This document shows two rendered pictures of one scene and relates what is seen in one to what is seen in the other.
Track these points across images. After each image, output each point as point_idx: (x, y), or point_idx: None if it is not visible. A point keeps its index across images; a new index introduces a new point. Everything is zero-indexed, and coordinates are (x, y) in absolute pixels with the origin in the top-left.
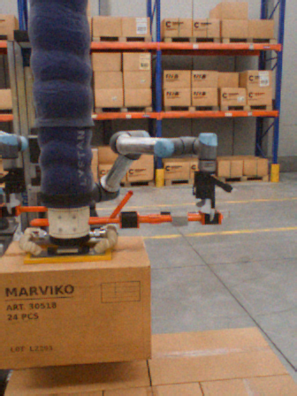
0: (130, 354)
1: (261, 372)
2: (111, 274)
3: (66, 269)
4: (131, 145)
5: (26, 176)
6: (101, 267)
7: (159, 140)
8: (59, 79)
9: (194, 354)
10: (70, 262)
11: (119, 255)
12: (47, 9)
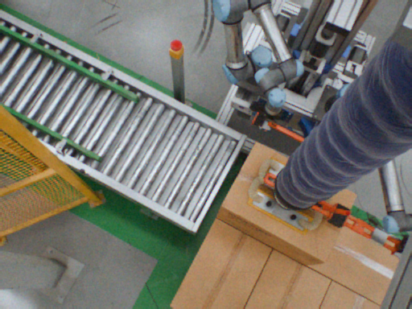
0: (294, 258)
1: (375, 298)
2: (298, 249)
3: (269, 232)
4: (380, 175)
5: (302, 43)
6: (292, 244)
7: (389, 224)
8: (313, 187)
9: (348, 252)
10: (277, 221)
11: (316, 228)
12: (324, 169)
